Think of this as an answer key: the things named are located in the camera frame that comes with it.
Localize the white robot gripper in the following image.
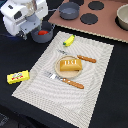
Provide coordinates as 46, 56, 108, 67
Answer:
0, 0, 48, 40

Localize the blue-grey two-handled pot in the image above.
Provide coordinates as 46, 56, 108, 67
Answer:
31, 21, 54, 43

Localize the yellow toy butter box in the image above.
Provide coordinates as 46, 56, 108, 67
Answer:
7, 71, 30, 84

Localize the yellow toy banana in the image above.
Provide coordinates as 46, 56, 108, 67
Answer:
63, 35, 75, 46

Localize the orange toy bread loaf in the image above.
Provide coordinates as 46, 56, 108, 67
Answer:
60, 59, 82, 71

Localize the blue-grey saucepan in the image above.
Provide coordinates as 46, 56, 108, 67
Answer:
48, 1, 81, 21

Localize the red toy tomato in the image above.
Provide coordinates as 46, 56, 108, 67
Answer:
38, 30, 48, 35

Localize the round wooden plate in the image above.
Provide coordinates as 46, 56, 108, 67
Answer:
55, 55, 82, 78

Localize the pink toy stove top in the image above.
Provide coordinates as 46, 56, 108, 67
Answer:
49, 0, 128, 43

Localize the white woven placemat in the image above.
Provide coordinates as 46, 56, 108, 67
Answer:
13, 31, 113, 128

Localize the white bowl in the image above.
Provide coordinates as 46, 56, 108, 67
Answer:
117, 4, 128, 30

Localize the toy knife wooden handle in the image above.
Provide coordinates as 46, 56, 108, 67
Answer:
57, 49, 97, 64

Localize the toy fork wooden handle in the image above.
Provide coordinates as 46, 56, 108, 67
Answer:
43, 71, 85, 90

